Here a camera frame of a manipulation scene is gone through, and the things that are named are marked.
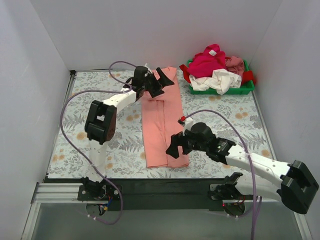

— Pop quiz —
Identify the salmon pink t shirt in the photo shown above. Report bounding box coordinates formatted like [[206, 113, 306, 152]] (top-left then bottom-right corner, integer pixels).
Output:
[[140, 66, 189, 168]]

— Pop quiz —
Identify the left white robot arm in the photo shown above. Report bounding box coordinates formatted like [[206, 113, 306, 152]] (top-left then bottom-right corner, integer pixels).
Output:
[[81, 66, 175, 200]]

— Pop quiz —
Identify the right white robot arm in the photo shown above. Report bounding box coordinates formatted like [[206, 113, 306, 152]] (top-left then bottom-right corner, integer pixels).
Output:
[[166, 122, 319, 215]]

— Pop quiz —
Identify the floral table mat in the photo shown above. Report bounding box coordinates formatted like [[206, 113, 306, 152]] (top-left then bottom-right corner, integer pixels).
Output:
[[47, 70, 274, 180]]

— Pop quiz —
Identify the magenta t shirt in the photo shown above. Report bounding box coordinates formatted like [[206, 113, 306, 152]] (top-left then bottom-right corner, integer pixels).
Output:
[[187, 44, 226, 79]]

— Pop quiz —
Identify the white t shirt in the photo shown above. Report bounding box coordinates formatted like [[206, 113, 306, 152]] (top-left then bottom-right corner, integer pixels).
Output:
[[189, 68, 242, 95]]

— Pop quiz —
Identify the green plastic bin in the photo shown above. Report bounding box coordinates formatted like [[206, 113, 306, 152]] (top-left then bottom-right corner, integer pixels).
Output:
[[189, 60, 256, 95]]

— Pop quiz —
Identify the dusty pink t shirt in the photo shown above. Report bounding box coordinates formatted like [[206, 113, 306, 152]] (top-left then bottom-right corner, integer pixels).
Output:
[[225, 56, 245, 76]]

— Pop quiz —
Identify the red t shirt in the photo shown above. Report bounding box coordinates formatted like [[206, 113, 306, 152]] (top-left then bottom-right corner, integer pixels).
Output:
[[179, 64, 254, 85]]

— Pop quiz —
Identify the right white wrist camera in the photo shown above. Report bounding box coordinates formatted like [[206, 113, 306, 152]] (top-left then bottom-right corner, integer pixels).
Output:
[[178, 116, 194, 134]]

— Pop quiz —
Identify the aluminium frame rail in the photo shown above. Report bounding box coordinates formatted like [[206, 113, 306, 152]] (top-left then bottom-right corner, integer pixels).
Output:
[[22, 179, 312, 240]]

